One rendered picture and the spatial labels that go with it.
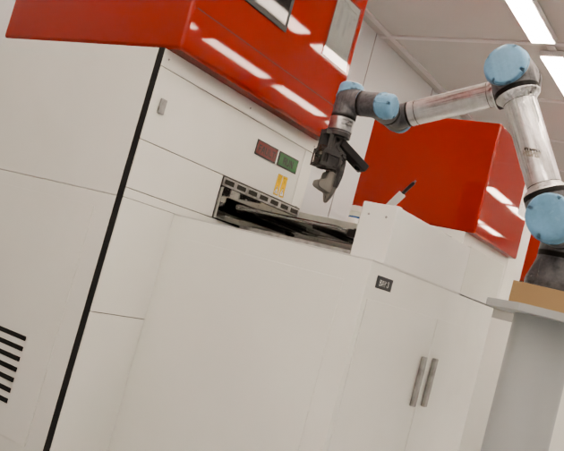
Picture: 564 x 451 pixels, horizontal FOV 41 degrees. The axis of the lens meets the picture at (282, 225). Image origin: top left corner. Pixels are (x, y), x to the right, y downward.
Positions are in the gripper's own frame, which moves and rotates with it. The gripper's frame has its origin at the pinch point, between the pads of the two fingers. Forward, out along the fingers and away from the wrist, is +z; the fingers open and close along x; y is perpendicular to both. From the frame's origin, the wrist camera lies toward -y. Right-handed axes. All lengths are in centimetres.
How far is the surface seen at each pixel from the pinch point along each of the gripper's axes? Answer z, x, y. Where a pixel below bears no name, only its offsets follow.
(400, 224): 6.4, 45.1, 1.7
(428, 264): 12.7, 32.8, -17.5
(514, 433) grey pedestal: 49, 54, -40
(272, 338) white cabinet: 41, 33, 21
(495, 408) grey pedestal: 44, 47, -39
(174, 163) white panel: 4.0, 0.6, 48.1
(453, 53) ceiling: -176, -280, -209
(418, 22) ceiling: -176, -257, -160
